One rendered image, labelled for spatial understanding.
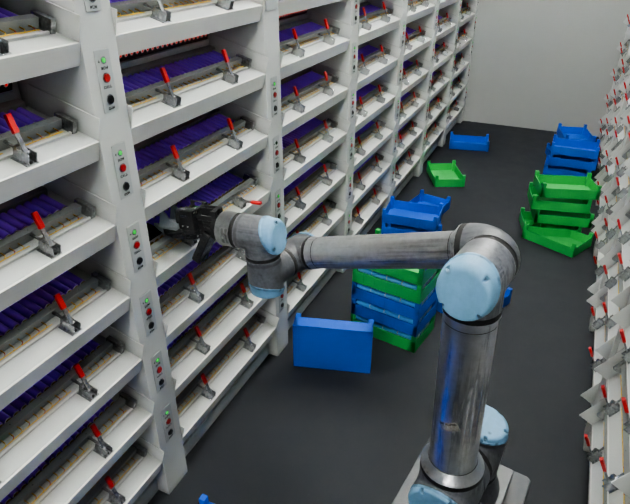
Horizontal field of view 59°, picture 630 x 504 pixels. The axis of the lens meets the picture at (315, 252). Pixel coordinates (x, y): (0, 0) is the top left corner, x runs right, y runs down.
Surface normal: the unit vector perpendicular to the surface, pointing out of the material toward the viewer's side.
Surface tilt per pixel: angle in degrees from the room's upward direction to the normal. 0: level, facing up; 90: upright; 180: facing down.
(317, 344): 90
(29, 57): 106
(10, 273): 16
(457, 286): 83
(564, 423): 0
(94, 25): 90
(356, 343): 90
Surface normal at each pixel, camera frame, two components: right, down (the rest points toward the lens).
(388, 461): 0.00, -0.87
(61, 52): 0.88, 0.44
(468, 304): -0.57, 0.29
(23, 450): 0.25, -0.78
